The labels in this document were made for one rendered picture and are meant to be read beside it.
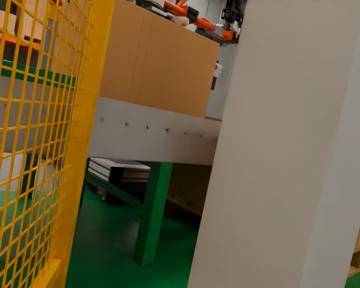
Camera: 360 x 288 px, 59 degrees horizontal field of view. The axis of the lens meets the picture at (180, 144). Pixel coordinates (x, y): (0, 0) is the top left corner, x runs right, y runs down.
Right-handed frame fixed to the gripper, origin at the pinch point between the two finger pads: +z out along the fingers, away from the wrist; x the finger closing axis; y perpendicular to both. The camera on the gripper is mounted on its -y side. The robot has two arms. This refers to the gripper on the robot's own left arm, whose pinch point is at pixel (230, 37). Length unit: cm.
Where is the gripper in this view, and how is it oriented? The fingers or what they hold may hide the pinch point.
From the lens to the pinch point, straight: 193.9
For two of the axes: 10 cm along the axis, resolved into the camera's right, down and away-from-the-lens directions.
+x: 6.5, 1.9, -7.3
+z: -2.0, 9.8, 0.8
